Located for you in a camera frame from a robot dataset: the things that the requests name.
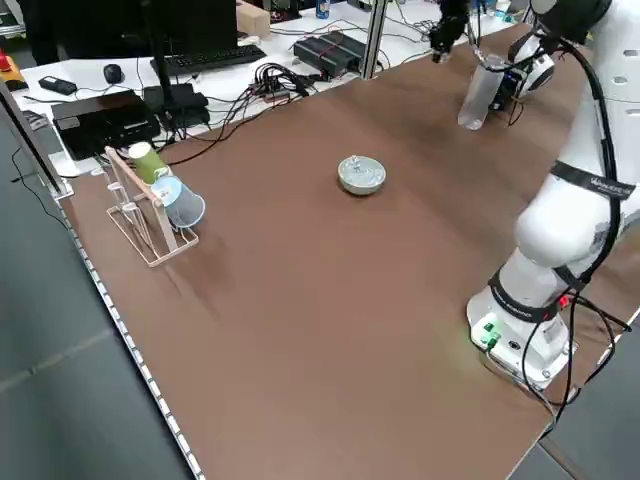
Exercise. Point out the transparent plastic bottle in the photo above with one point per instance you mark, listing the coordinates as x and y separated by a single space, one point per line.
477 97

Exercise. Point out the black computer mouse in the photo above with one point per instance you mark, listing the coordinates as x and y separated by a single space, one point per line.
113 73

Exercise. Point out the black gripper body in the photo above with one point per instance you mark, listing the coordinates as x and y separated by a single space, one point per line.
507 92
455 15

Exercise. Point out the clear cup rack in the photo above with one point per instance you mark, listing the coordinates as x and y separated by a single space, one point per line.
145 220

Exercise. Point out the aluminium frame rail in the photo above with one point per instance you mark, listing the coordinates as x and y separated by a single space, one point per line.
30 145

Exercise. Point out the heap of clear ice cubes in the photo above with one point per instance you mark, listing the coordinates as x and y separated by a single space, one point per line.
361 170

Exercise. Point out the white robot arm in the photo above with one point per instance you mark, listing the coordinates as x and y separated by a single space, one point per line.
535 65
555 230

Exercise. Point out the black usb hub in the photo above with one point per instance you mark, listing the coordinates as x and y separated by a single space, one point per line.
272 82

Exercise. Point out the black monitor stand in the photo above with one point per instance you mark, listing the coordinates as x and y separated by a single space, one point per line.
167 75

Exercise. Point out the green paper cup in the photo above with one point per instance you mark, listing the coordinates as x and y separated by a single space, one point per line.
147 162

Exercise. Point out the black finned metal box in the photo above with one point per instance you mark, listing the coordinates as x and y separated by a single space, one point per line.
327 55

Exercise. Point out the pale green ceramic bowl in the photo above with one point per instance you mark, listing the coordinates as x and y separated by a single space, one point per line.
360 187

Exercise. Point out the black keyboard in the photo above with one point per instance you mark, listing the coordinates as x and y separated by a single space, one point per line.
210 59

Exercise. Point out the brown cardboard box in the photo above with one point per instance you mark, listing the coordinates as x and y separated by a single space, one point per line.
254 22

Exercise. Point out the blue drink can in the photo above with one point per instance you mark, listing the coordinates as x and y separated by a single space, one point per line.
324 9

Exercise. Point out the light blue paper cup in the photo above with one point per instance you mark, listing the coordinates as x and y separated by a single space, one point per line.
180 202

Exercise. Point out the aluminium frame post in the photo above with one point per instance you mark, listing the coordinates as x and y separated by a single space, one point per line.
374 40

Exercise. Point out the white desk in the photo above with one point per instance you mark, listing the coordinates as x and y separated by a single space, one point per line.
240 105

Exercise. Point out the small black handheld device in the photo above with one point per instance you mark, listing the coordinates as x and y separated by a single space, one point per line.
57 84

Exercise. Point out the flat black device box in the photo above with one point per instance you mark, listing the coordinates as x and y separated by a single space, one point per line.
105 122

